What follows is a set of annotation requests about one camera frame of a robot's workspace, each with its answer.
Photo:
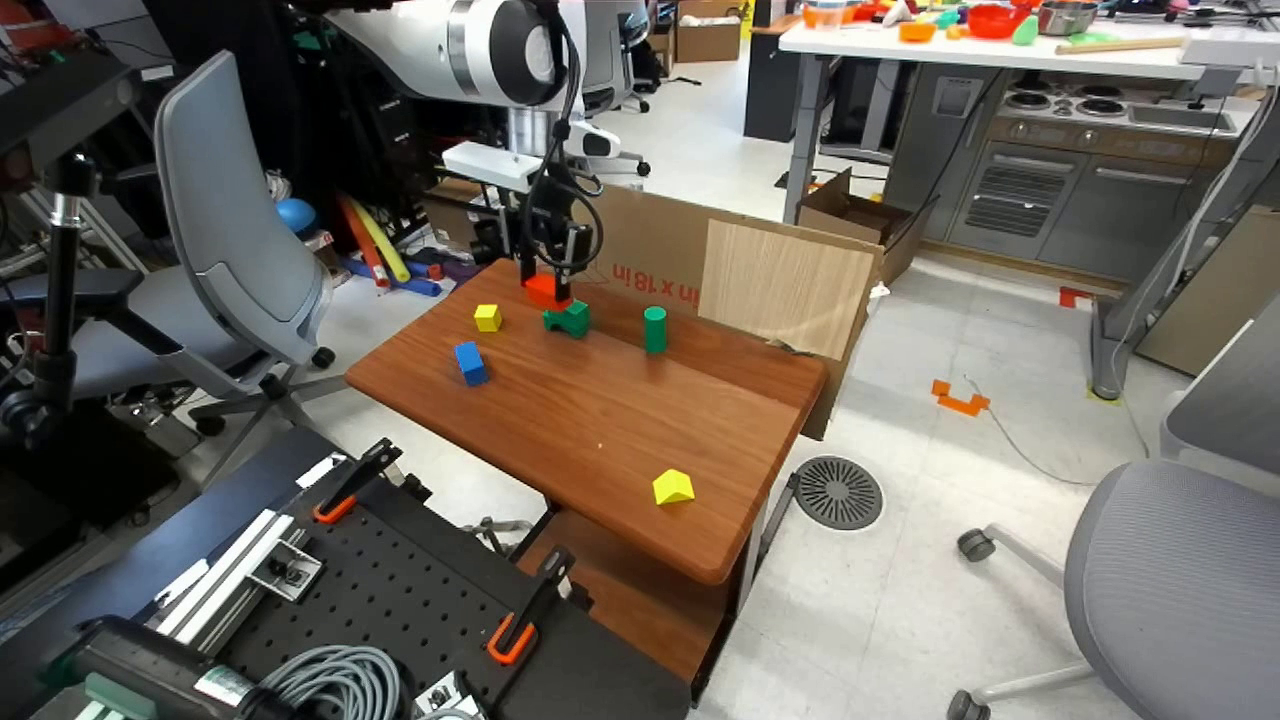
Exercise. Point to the yellow pentagon block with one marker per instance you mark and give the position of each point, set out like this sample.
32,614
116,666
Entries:
674,490

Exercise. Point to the aluminium rail profile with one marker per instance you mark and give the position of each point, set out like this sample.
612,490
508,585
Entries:
226,580

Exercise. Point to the grey slanted table leg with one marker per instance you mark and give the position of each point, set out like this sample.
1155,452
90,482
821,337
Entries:
1172,266

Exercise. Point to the green cylinder block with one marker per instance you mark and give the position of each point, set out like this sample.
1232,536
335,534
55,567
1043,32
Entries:
655,331

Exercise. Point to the grey high-back office chair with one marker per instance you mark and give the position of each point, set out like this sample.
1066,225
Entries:
226,225

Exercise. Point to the grey toy kitchen cabinet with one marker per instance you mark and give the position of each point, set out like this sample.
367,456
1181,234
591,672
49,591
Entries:
1066,187

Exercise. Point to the black tripod pole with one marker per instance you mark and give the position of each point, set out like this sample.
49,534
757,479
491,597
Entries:
63,295

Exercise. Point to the large cardboard box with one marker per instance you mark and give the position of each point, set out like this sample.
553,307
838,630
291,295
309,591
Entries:
655,241

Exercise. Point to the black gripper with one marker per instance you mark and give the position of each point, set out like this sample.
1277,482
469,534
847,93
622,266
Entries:
553,213

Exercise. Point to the small yellow cube block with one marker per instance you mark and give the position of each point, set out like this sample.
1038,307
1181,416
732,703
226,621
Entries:
485,317

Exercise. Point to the blue ball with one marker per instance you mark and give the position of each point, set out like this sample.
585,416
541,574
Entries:
299,217

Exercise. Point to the grey chair backrest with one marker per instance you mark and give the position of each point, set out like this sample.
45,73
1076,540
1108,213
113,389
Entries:
1242,401

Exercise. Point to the grey chair with castors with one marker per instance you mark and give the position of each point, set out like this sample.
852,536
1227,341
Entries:
1172,585

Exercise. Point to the grey swivel office chair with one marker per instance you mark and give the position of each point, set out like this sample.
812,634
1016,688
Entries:
622,55

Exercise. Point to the colourful sticks bundle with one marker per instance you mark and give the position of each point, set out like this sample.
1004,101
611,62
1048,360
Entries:
375,241

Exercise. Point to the wooden stick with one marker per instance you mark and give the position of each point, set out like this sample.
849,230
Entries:
1123,45

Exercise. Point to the round black floor disc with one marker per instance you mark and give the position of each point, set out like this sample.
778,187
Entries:
838,493

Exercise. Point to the green bridge-shaped block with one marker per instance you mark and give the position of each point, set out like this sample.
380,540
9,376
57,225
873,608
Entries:
574,321

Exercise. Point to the black perforated breadboard plate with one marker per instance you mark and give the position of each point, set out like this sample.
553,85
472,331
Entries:
402,585

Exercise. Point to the white desk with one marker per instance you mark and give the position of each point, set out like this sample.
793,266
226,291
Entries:
1002,55

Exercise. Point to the closed brown cardboard box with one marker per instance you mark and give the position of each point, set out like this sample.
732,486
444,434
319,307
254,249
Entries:
704,39

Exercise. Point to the small open cardboard box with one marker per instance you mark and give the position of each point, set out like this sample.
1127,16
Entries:
852,213

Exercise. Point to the red bowl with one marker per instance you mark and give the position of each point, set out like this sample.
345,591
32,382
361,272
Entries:
995,23

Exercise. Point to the orange bowl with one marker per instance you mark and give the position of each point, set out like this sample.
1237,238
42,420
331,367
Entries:
917,28

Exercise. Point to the small red floor object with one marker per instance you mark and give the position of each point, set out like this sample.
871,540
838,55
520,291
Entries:
1076,298

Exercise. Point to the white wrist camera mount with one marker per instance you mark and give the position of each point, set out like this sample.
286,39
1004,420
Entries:
485,162

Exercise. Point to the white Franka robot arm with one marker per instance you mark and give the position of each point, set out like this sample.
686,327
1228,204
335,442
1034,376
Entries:
454,45

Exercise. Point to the blue block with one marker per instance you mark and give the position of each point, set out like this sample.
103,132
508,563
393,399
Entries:
469,360

